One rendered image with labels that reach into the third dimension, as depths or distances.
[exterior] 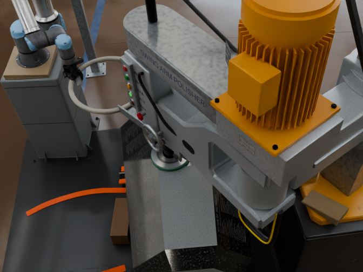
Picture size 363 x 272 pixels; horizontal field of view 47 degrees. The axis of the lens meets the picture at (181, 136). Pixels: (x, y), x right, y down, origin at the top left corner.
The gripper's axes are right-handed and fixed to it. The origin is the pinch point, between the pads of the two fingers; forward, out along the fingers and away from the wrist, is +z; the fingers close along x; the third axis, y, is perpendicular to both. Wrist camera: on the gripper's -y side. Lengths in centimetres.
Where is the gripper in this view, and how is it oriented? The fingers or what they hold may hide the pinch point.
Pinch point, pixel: (78, 82)
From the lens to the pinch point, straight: 279.7
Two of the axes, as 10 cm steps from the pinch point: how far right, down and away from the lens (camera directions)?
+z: 0.2, 6.2, 7.9
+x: 9.2, 2.9, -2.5
